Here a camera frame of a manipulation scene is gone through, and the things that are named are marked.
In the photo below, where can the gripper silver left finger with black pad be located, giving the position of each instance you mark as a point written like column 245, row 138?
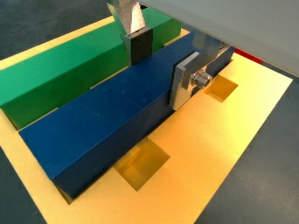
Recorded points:
column 136, row 34

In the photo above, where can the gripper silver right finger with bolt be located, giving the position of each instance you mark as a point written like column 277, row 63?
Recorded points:
column 189, row 73

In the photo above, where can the blue rectangular block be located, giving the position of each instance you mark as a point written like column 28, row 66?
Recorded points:
column 82, row 137

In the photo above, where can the yellow board with cutouts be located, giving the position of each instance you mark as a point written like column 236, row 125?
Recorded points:
column 164, row 181

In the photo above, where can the red zigzag block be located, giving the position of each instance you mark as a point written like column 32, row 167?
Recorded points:
column 248, row 56

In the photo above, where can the green rectangular block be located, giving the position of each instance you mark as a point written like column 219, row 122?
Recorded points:
column 41, row 83

